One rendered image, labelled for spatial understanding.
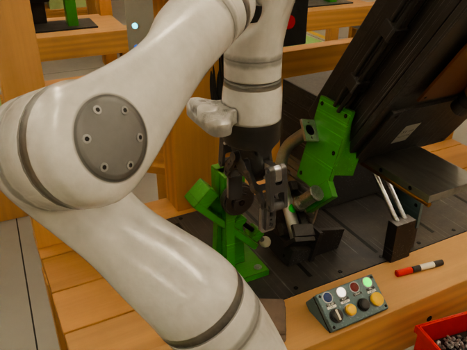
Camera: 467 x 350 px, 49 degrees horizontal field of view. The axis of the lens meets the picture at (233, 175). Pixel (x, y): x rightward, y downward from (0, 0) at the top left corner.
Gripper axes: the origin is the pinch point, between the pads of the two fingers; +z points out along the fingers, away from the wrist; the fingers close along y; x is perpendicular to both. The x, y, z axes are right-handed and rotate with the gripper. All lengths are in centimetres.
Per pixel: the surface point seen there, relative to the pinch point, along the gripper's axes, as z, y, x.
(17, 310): 130, 151, 36
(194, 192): 17.0, 34.5, -6.0
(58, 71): 130, 514, -51
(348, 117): 3.8, 28.3, -40.4
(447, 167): 17, 18, -63
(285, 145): 15, 42, -34
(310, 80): 6, 57, -51
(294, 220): 30, 32, -31
